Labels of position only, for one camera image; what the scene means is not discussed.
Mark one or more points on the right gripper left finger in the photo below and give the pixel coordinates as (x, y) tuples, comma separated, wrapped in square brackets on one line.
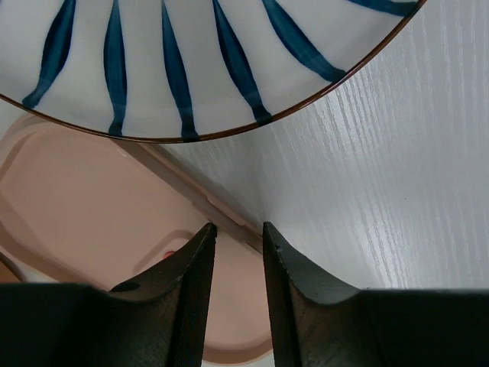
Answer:
[(157, 318)]

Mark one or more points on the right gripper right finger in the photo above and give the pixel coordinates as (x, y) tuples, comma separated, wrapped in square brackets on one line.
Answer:
[(317, 319)]

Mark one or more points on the pink box lid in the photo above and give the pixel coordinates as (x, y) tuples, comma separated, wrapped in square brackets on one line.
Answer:
[(79, 207)]

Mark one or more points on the striped round plate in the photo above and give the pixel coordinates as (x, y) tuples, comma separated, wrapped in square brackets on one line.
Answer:
[(178, 71)]

